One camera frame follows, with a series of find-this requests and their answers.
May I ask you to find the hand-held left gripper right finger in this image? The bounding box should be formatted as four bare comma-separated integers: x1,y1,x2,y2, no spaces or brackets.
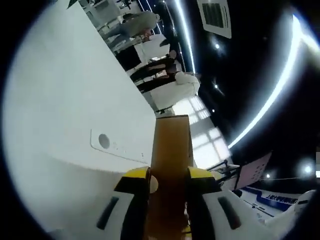
186,166,278,240

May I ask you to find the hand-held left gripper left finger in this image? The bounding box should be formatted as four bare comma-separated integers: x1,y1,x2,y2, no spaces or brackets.
46,166,152,240

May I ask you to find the brown cardboard shoe box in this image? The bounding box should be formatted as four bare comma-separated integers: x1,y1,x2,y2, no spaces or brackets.
144,114,194,240

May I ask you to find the curved ceiling light strip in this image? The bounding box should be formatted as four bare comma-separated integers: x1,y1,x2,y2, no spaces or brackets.
228,14,310,149

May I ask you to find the ceiling air vent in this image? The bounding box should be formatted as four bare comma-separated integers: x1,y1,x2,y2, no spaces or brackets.
196,0,232,40

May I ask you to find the blue wall poster board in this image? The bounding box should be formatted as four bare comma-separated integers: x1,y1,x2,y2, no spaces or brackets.
239,186,301,219

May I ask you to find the table cable cover plate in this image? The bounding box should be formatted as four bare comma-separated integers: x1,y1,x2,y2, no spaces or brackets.
89,128,153,165

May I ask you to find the pink wall screen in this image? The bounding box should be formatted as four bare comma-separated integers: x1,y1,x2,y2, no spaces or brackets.
234,151,273,192

